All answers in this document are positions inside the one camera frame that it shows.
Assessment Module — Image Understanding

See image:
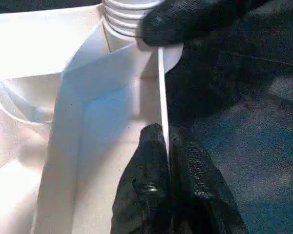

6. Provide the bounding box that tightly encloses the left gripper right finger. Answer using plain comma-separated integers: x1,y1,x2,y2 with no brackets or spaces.
169,126,249,234

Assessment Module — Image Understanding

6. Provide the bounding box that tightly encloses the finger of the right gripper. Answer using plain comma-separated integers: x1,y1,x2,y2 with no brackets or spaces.
141,0,269,48

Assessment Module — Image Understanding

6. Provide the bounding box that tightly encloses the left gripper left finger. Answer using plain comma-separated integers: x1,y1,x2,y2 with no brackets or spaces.
110,123,170,234

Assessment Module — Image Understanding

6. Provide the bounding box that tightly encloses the white plastic table leg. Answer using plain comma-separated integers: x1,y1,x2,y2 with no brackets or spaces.
101,0,167,52

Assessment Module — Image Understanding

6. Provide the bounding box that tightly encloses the white plastic table top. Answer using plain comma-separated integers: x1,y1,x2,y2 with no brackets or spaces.
0,4,184,234

